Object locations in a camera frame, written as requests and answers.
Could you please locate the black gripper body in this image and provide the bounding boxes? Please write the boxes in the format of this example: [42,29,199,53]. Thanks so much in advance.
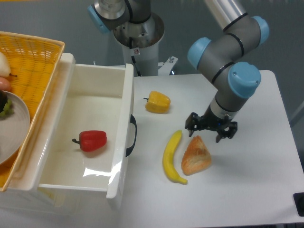
[200,106,231,132]

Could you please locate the grey plate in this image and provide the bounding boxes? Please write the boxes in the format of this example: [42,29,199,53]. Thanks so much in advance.
[0,92,30,163]

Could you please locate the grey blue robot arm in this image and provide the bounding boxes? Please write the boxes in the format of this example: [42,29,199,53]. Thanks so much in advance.
[87,0,269,141]

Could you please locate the pink peach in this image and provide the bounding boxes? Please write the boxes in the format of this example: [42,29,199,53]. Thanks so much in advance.
[0,77,11,92]

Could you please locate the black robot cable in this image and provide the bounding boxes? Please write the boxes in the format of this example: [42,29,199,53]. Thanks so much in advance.
[129,37,143,77]

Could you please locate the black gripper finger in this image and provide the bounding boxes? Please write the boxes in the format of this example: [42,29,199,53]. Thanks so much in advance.
[216,121,238,143]
[185,112,202,137]

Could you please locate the brown bread pastry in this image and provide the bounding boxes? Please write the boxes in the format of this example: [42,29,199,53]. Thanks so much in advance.
[181,135,212,176]

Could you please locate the white drawer cabinet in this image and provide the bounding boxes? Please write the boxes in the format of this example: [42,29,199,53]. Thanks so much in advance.
[0,53,75,214]

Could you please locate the white pear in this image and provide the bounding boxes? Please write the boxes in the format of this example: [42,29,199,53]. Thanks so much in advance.
[0,52,17,77]

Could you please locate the yellow woven basket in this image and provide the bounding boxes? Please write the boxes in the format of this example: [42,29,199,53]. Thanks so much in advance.
[0,31,65,192]

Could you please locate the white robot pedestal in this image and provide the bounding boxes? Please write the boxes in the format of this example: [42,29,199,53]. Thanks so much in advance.
[113,12,165,76]

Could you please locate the yellow banana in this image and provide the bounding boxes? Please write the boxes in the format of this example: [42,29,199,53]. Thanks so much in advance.
[162,130,188,185]

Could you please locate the white table mounting bracket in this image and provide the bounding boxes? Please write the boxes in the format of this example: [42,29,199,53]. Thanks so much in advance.
[158,56,179,76]

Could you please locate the white top drawer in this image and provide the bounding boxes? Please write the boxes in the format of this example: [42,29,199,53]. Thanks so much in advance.
[39,64,134,209]

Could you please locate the black corner device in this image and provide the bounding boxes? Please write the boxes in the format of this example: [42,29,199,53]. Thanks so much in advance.
[293,192,304,217]

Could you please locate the yellow bell pepper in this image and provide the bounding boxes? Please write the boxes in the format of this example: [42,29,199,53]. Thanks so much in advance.
[144,91,171,114]

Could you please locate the green grapes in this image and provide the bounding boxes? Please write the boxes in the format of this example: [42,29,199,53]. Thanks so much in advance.
[0,98,14,118]

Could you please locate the black top drawer handle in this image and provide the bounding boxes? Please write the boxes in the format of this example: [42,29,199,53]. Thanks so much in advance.
[125,114,137,157]

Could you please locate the red bell pepper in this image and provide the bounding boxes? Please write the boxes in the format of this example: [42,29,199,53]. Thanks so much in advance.
[72,130,107,152]

